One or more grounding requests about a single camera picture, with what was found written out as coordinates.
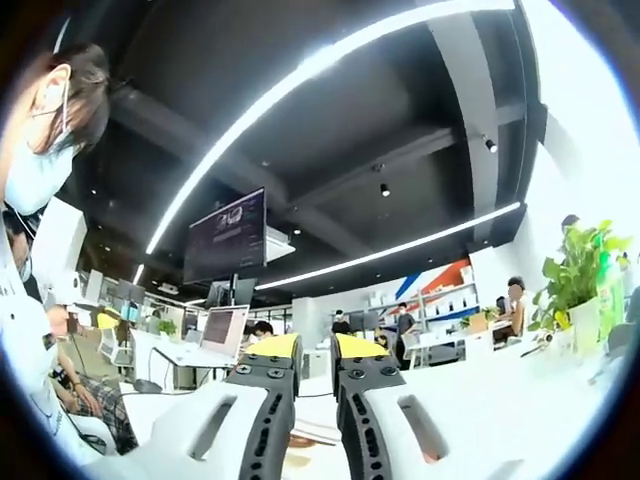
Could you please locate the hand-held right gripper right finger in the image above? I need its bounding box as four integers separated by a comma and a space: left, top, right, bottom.
330, 333, 521, 480

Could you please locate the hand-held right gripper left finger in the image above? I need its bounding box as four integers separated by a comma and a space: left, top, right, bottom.
79, 333, 304, 480

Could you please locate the open silver laptop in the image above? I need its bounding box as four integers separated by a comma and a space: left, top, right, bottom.
168, 303, 251, 370

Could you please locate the white shelf with boxes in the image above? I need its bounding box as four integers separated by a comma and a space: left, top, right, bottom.
367, 263, 482, 332

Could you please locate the yellow and white office chair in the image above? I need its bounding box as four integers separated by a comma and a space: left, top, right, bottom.
95, 305, 132, 369

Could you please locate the straight ceiling light strip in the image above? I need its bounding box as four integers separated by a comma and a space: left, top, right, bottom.
253, 201, 522, 292

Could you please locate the hanging dark monitor screen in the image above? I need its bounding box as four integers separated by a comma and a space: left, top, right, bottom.
182, 186, 268, 286

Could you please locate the white plant pot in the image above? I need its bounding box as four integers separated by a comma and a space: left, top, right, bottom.
567, 297, 601, 354

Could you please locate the person with blue face mask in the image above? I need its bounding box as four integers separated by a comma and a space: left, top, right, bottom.
0, 199, 104, 480

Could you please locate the green leafy plant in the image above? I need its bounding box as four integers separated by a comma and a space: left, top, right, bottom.
528, 218, 632, 332

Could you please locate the green plastic bottle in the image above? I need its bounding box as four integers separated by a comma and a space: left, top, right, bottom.
597, 249, 627, 344

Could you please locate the long curved ceiling light strip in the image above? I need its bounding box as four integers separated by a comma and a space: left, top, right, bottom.
144, 0, 517, 256

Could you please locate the person's masked head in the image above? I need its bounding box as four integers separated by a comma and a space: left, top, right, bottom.
0, 42, 112, 217

